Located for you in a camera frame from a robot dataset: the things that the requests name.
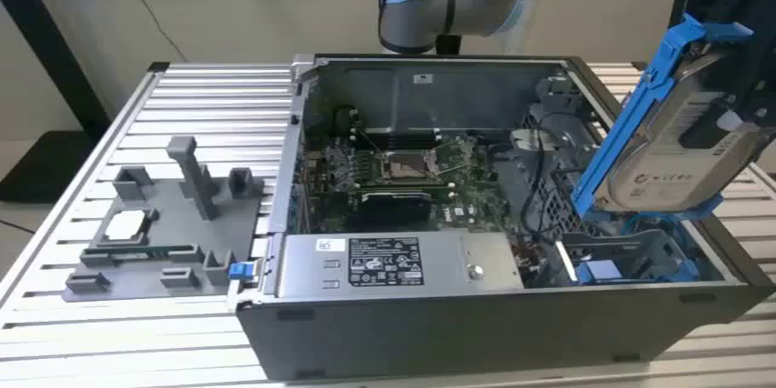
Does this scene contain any grey perforated drive cage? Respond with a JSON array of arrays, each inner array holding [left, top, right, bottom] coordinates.
[[493, 76, 614, 244]]

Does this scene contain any green motherboard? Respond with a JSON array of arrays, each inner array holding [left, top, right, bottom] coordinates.
[[295, 132, 523, 235]]

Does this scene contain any black graphics card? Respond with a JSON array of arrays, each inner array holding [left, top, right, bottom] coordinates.
[[355, 190, 435, 233]]

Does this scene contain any black RAM slot bank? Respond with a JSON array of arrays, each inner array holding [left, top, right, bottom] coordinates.
[[354, 128, 439, 152]]

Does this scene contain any silver power supply unit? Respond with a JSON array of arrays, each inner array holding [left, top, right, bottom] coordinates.
[[274, 231, 526, 298]]

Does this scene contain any grey parts rack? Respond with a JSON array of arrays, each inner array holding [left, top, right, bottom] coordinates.
[[61, 135, 267, 303]]

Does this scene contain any red black wire bundle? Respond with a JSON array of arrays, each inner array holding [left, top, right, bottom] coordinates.
[[511, 242, 547, 272]]

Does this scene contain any black open PC case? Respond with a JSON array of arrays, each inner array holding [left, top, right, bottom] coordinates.
[[226, 52, 776, 383]]

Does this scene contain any silver CPU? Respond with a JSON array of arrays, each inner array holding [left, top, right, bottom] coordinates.
[[101, 212, 150, 242]]

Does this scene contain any thin metal locking lever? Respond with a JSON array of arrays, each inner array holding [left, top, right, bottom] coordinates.
[[353, 125, 383, 154]]

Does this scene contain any black stand with base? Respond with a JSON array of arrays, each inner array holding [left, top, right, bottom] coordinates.
[[0, 0, 113, 204]]

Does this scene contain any hard disk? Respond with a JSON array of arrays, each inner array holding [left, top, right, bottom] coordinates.
[[571, 13, 762, 228]]

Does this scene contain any blue carrier in bay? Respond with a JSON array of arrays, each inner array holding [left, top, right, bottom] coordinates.
[[573, 259, 699, 284]]

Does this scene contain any metal socket cover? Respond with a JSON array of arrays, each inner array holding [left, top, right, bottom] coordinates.
[[431, 134, 479, 175]]

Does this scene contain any long black case cable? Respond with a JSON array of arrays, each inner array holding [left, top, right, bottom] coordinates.
[[519, 108, 569, 237]]

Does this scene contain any green RAM stick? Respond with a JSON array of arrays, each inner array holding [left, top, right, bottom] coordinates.
[[89, 245, 198, 259]]

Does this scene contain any CPU socket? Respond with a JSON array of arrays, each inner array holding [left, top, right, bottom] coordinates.
[[374, 149, 434, 183]]

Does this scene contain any thin dark wall cable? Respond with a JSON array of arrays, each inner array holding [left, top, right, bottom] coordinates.
[[106, 0, 187, 63]]

